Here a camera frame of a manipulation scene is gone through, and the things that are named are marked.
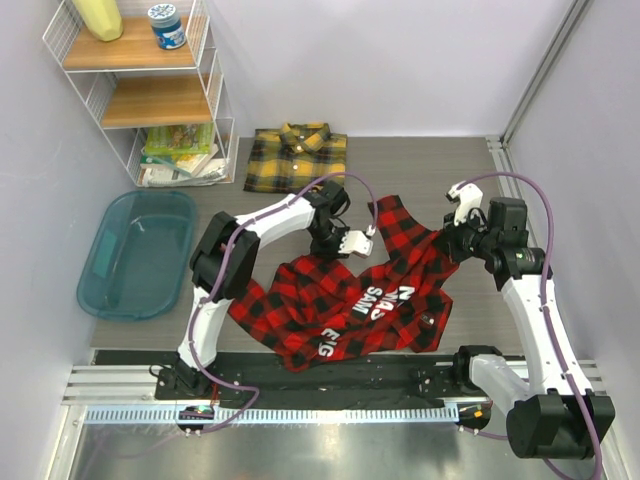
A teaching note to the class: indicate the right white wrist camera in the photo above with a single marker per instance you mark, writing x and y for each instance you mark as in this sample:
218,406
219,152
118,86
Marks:
467,196

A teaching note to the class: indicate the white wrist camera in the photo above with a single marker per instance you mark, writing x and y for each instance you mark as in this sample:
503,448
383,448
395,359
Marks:
357,242
467,196

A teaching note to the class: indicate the white wire wooden shelf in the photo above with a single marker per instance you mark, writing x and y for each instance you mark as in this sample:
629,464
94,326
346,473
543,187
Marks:
130,84

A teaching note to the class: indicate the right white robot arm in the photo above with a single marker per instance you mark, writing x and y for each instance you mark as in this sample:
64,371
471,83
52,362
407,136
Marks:
553,412

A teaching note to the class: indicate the red black plaid shirt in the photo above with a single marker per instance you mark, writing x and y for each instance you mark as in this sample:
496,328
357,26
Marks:
316,311

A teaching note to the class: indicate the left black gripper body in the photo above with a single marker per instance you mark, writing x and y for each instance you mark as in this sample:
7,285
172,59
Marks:
326,241

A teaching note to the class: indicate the teal plastic bin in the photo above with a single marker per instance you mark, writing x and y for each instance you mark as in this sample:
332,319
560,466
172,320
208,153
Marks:
135,268

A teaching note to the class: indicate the white slotted cable duct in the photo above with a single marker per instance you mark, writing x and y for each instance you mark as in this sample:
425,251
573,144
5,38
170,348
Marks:
185,414

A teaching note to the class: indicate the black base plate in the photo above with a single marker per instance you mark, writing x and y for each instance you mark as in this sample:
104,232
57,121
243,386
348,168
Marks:
378,381

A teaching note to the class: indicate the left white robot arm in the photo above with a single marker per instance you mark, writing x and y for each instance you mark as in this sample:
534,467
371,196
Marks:
223,263

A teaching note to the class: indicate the folded yellow plaid shirt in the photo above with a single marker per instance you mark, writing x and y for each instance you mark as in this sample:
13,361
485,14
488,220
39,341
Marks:
285,159

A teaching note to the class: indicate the yellow bottle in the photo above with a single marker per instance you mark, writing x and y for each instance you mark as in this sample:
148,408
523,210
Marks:
101,17

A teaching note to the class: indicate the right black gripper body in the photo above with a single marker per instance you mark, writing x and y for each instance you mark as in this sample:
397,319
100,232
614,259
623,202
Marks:
466,240

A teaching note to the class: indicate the blue white jar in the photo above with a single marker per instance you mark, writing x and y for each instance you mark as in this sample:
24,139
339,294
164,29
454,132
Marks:
166,25

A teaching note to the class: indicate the stack of books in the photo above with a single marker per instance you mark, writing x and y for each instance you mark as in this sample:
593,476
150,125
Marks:
182,155

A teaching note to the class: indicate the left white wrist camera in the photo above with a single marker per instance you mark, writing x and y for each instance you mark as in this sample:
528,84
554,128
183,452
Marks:
357,242

